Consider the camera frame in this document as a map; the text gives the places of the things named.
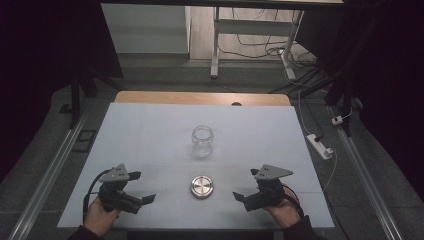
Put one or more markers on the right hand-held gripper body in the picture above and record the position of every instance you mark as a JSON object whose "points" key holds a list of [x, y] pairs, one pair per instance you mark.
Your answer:
{"points": [[268, 195]]}

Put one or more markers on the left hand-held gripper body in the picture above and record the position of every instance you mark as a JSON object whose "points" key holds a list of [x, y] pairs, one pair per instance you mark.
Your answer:
{"points": [[115, 196]]}

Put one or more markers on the round silver metal lid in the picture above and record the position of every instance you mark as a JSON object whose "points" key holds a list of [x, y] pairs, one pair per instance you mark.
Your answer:
{"points": [[202, 186]]}

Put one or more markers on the clear glass jar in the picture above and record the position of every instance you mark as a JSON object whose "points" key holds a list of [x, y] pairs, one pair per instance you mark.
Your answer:
{"points": [[202, 146]]}

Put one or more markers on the person's right hand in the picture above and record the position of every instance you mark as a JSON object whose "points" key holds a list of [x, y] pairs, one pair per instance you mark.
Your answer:
{"points": [[286, 215]]}

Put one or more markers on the person's left hand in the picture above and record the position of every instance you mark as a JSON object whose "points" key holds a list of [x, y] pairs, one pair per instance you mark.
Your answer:
{"points": [[98, 218]]}

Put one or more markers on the white board table cover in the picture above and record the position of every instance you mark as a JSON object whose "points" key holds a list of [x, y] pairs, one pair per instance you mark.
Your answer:
{"points": [[160, 133]]}

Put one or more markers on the white power strip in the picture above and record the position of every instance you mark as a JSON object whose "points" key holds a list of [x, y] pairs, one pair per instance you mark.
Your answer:
{"points": [[319, 146]]}

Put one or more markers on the small white adapter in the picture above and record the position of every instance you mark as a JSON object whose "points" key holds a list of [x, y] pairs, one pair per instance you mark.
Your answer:
{"points": [[337, 120]]}

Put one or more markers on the black metal stand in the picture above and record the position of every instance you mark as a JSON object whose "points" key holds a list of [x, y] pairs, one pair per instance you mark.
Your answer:
{"points": [[346, 100], [75, 96]]}

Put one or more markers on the black curtain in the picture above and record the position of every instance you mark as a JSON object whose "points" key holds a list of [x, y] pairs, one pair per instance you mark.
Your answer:
{"points": [[40, 66], [390, 83]]}

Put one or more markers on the white cabinet panel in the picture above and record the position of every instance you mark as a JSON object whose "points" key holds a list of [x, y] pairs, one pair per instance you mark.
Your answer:
{"points": [[146, 28]]}

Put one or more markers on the black rectangular floor frame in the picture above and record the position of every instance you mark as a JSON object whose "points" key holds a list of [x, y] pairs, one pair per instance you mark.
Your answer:
{"points": [[85, 141]]}

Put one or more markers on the metal floor rail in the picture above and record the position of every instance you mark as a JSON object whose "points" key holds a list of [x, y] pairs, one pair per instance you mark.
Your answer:
{"points": [[50, 173], [366, 180]]}

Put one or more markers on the white desk frame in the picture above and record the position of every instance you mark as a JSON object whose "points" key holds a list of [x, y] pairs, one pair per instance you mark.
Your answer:
{"points": [[253, 27]]}

